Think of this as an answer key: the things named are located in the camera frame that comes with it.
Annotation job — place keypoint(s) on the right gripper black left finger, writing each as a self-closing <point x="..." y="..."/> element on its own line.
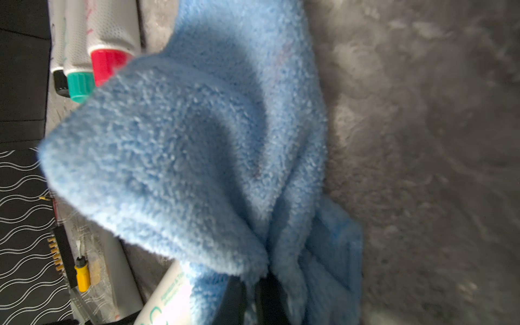
<point x="233" y="306"/>

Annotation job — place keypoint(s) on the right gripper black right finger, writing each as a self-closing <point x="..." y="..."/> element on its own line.
<point x="268" y="302"/>

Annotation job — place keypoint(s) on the blue microfiber cloth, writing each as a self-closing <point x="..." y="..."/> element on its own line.
<point x="212" y="152"/>

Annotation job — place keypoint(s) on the white tube green cap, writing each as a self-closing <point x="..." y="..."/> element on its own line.
<point x="78" y="67"/>

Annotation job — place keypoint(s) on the white tube pink cap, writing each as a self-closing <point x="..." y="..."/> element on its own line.
<point x="113" y="36"/>

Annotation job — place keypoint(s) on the white tube black cap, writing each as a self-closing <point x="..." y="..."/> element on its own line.
<point x="57" y="10"/>

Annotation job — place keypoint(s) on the white tube orange cap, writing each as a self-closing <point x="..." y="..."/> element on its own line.
<point x="125" y="292"/>

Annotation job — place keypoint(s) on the yellow marker pen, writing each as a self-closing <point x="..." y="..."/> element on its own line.
<point x="83" y="276"/>

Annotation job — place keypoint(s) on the black battery pack card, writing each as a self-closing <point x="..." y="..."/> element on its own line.
<point x="59" y="244"/>

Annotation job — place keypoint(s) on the black toolbox yellow latch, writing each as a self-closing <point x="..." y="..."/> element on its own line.
<point x="25" y="72"/>

